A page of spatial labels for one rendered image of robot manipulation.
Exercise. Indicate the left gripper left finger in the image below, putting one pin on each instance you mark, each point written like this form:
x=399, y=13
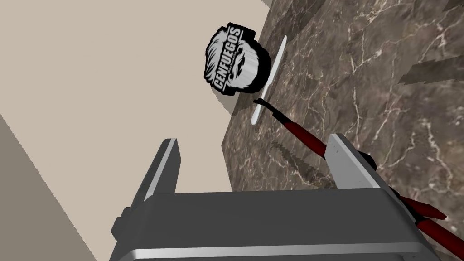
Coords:
x=164, y=170

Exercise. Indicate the black and white face-shaped object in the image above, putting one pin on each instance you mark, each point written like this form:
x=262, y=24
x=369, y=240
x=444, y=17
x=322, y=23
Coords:
x=236, y=61

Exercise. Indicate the white knife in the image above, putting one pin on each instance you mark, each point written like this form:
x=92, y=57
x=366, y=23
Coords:
x=270, y=80

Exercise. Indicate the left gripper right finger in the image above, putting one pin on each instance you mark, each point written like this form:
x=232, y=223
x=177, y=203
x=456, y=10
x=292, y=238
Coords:
x=351, y=169

